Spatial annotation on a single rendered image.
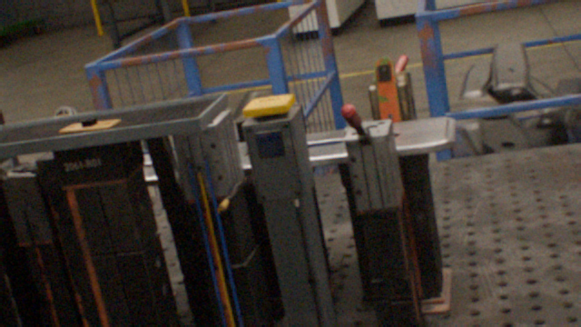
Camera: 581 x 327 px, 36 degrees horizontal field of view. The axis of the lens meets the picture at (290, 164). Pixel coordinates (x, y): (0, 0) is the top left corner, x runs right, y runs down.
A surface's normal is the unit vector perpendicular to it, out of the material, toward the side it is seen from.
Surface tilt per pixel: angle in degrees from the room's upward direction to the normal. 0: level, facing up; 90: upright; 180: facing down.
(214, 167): 90
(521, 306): 0
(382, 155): 90
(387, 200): 90
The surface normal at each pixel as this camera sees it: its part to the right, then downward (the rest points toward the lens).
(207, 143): -0.19, 0.31
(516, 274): -0.18, -0.94
